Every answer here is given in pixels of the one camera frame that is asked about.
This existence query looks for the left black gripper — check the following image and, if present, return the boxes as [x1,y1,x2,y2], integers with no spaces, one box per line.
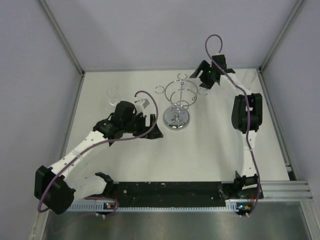
[122,113,163,140]

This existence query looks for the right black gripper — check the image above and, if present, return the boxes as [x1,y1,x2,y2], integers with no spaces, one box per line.
[189,61,215,90]

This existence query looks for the clear fluted wine glass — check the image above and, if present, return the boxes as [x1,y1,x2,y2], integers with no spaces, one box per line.
[242,69,257,91]

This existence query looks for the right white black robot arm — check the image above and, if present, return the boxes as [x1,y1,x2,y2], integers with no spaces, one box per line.
[190,54,263,198]

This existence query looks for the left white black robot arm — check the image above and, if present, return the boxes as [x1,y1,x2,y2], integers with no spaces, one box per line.
[34,101,163,215]

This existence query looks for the chrome wine glass rack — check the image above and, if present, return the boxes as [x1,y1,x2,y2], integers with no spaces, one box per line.
[154,73,208,131]

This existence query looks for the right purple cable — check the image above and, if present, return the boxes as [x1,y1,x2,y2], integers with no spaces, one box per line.
[204,34,262,216]

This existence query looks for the purple cable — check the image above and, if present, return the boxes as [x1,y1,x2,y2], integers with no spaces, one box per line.
[37,90,159,214]
[204,34,262,216]

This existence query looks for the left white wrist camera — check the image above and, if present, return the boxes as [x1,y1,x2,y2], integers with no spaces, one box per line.
[134,98,150,113]

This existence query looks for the aluminium frame post right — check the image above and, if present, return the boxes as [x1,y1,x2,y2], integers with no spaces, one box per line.
[258,0,306,73]

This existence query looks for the aluminium frame post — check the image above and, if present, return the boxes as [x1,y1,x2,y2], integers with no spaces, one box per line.
[258,0,306,73]
[37,0,86,76]

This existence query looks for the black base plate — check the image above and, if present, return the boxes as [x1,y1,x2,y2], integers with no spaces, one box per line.
[102,181,263,208]

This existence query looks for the grey slotted cable duct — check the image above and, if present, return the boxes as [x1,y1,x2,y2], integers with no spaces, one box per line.
[66,200,251,213]

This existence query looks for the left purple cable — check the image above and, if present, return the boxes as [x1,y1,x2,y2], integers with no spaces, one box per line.
[37,90,159,214]

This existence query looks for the aluminium frame post left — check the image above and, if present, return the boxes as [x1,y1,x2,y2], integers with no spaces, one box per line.
[37,0,86,76]

